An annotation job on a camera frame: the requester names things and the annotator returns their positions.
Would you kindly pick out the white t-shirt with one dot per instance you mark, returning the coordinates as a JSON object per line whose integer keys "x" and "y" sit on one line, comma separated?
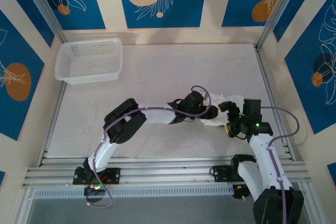
{"x": 212, "y": 123}

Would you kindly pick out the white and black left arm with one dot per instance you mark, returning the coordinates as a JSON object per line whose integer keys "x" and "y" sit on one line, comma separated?
{"x": 157, "y": 115}

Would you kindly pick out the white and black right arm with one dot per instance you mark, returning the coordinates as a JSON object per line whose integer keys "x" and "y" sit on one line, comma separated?
{"x": 262, "y": 155}

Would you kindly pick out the black controller board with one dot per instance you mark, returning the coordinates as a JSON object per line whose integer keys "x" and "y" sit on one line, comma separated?
{"x": 240, "y": 192}
{"x": 92, "y": 191}

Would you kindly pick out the white plastic mesh basket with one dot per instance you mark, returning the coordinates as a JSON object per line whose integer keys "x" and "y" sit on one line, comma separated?
{"x": 89, "y": 61}

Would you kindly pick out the aluminium table side rail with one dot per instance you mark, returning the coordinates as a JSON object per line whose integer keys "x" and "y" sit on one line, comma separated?
{"x": 56, "y": 108}
{"x": 265, "y": 77}

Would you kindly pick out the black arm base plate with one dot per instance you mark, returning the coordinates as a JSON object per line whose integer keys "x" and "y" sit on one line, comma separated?
{"x": 221, "y": 173}
{"x": 114, "y": 175}

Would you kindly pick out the aluminium mounting rail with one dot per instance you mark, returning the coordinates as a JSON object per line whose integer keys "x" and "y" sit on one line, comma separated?
{"x": 168, "y": 171}

